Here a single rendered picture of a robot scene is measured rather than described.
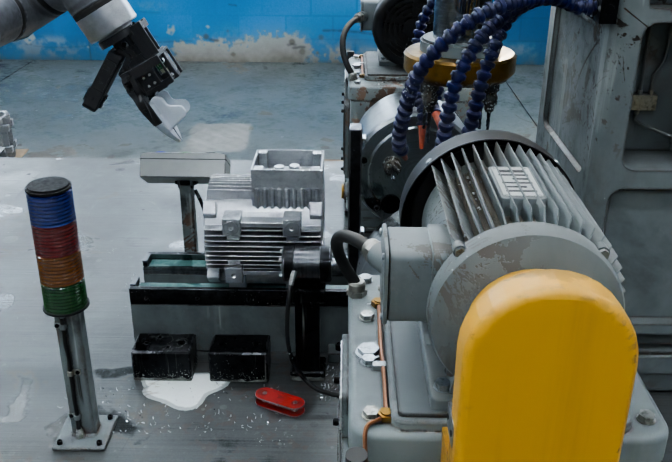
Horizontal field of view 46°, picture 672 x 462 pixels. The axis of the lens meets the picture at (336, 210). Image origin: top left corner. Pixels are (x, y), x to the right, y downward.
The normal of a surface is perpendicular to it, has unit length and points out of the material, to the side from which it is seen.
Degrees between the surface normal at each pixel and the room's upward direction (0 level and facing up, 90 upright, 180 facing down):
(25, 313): 0
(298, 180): 90
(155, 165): 57
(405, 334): 0
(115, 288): 0
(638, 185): 90
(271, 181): 90
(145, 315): 90
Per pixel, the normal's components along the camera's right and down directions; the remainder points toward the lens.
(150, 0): -0.02, 0.40
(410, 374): 0.00, -0.91
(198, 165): -0.01, -0.15
